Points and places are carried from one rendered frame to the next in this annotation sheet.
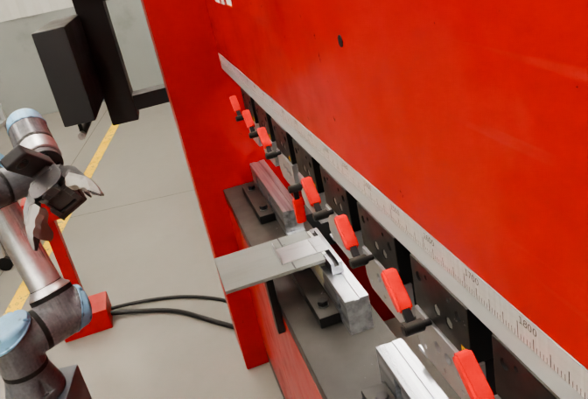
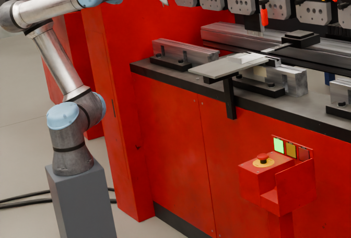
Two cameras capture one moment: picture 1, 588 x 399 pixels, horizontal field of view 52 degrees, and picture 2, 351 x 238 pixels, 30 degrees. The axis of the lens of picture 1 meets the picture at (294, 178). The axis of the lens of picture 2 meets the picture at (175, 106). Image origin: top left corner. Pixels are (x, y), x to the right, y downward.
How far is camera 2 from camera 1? 1.43 m
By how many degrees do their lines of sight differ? 18
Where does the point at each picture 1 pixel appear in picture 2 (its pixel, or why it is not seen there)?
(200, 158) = (115, 36)
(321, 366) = (289, 108)
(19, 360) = (75, 132)
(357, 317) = (300, 84)
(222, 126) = (131, 11)
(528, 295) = not seen: outside the picture
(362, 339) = (305, 97)
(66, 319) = (95, 110)
